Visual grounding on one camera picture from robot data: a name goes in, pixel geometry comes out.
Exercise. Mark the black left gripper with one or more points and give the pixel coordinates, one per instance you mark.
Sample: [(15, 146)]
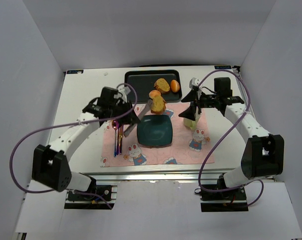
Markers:
[(127, 110)]

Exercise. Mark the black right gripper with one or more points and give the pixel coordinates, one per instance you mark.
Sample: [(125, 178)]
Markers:
[(195, 103)]

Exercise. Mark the bread slice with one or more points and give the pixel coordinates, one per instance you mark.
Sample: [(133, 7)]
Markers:
[(162, 86), (158, 105)]

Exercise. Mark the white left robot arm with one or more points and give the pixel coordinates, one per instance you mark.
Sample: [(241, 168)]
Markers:
[(51, 162)]

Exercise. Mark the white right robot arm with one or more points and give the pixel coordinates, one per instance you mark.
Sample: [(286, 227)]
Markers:
[(263, 154)]

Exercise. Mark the iridescent knife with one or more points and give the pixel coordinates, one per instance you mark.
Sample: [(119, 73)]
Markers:
[(120, 139)]

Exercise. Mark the green paper cup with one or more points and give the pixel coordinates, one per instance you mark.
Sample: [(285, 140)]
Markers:
[(192, 124)]

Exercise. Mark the iridescent purple spoon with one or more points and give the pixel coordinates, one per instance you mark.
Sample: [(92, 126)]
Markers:
[(115, 126)]

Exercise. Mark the orange glossy bun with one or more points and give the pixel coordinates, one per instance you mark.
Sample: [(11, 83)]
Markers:
[(175, 86)]

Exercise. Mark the dark teal square plate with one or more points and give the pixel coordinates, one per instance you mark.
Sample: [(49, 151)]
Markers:
[(155, 131)]

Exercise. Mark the small round bun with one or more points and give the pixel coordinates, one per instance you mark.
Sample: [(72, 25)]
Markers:
[(154, 93)]

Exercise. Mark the black baking tray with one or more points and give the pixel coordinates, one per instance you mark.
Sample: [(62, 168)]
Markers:
[(143, 82)]

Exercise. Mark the pink bunny placemat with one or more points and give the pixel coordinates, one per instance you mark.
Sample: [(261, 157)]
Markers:
[(187, 147)]

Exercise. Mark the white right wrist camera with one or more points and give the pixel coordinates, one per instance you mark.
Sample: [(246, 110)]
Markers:
[(194, 82)]

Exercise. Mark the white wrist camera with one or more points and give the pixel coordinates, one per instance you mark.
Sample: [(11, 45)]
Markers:
[(194, 82), (124, 91)]

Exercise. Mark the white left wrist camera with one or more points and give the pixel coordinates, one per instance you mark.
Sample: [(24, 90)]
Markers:
[(124, 91)]

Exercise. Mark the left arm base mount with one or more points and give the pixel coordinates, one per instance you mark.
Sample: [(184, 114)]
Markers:
[(103, 198)]

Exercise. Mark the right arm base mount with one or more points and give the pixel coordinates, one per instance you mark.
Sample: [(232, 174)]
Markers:
[(230, 201)]

